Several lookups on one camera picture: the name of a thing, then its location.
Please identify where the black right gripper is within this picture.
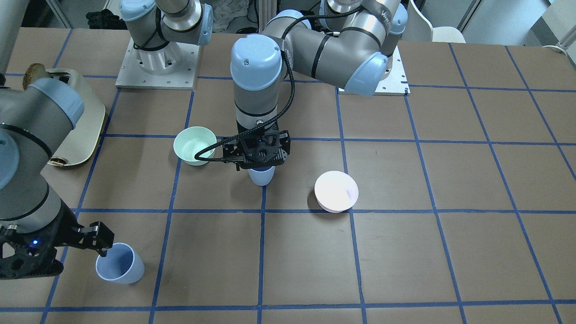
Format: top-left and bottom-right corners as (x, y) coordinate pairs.
(0, 203), (115, 280)

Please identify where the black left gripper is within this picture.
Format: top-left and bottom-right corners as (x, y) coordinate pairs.
(222, 130), (291, 171)

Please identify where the blue cup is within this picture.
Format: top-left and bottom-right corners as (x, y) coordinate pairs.
(95, 243), (145, 284)
(247, 166), (275, 186)

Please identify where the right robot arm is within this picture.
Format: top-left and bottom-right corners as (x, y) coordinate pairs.
(0, 0), (214, 280)

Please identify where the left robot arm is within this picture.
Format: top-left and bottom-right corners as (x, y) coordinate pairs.
(219, 0), (409, 169)

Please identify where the green bowl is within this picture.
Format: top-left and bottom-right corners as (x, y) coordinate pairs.
(173, 126), (217, 166)

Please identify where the white toaster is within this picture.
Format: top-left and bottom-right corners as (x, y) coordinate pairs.
(22, 63), (105, 167)

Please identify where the white chair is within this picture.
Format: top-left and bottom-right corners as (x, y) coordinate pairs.
(401, 0), (466, 43)

